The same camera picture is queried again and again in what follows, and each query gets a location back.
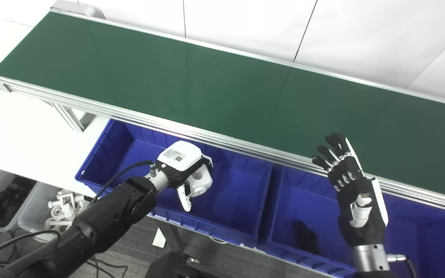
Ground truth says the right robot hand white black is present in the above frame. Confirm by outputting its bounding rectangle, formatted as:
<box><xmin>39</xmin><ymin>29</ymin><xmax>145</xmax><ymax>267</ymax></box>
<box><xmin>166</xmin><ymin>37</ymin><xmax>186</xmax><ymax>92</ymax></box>
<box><xmin>311</xmin><ymin>131</ymin><xmax>389</xmax><ymax>247</ymax></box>

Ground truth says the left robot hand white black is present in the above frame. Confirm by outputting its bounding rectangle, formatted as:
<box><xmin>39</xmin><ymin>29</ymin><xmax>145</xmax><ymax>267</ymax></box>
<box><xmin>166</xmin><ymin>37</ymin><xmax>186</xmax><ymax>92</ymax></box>
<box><xmin>156</xmin><ymin>141</ymin><xmax>213</xmax><ymax>212</ymax></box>

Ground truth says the white cylindrical plastic part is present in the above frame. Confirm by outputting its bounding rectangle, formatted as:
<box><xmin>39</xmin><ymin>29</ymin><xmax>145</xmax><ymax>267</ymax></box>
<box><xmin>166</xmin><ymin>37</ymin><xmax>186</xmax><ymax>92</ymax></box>
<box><xmin>186</xmin><ymin>164</ymin><xmax>213</xmax><ymax>197</ymax></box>

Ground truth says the green conveyor belt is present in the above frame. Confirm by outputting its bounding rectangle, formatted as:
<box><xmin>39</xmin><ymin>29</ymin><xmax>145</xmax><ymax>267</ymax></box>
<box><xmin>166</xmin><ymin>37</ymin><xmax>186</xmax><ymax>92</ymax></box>
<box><xmin>0</xmin><ymin>8</ymin><xmax>445</xmax><ymax>217</ymax></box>
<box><xmin>0</xmin><ymin>12</ymin><xmax>445</xmax><ymax>201</ymax></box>

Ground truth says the blue plastic bin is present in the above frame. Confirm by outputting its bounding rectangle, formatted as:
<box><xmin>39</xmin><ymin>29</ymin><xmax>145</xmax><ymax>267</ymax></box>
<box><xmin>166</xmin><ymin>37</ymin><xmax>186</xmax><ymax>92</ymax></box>
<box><xmin>75</xmin><ymin>119</ymin><xmax>274</xmax><ymax>248</ymax></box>
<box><xmin>257</xmin><ymin>164</ymin><xmax>445</xmax><ymax>278</ymax></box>

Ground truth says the black plastic part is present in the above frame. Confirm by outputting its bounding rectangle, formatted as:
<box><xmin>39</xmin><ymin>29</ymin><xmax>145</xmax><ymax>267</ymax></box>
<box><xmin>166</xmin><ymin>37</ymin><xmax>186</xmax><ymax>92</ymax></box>
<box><xmin>293</xmin><ymin>220</ymin><xmax>319</xmax><ymax>255</ymax></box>

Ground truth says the aluminium conveyor support leg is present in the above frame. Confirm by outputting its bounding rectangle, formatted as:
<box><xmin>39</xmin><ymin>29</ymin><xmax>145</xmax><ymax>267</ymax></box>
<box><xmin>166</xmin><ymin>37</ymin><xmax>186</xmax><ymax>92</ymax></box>
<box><xmin>43</xmin><ymin>101</ymin><xmax>97</xmax><ymax>132</ymax></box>

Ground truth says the grey conveyor motor housing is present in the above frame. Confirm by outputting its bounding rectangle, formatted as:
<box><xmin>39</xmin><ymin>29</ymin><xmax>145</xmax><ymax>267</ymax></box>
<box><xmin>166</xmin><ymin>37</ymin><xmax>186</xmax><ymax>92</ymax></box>
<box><xmin>51</xmin><ymin>0</ymin><xmax>105</xmax><ymax>19</ymax></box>

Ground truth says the clear box with white parts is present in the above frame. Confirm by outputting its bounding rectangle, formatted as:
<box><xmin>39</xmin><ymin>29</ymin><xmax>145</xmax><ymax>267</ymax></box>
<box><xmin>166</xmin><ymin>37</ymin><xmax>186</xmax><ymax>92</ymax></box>
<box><xmin>18</xmin><ymin>181</ymin><xmax>92</xmax><ymax>244</ymax></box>

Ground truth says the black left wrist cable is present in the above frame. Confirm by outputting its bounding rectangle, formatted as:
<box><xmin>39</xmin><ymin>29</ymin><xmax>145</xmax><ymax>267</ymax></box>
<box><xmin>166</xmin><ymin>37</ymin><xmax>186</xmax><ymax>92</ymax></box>
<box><xmin>89</xmin><ymin>160</ymin><xmax>157</xmax><ymax>205</ymax></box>

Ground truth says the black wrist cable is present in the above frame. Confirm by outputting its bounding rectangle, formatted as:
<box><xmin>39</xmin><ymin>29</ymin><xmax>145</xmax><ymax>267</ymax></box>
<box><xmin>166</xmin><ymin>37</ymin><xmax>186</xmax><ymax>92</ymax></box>
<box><xmin>89</xmin><ymin>160</ymin><xmax>157</xmax><ymax>205</ymax></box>
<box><xmin>386</xmin><ymin>253</ymin><xmax>418</xmax><ymax>278</ymax></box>

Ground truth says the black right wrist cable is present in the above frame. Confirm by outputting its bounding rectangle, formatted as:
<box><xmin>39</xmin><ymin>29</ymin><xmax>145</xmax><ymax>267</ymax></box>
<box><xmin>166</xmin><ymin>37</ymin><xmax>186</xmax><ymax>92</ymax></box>
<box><xmin>386</xmin><ymin>253</ymin><xmax>418</xmax><ymax>278</ymax></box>

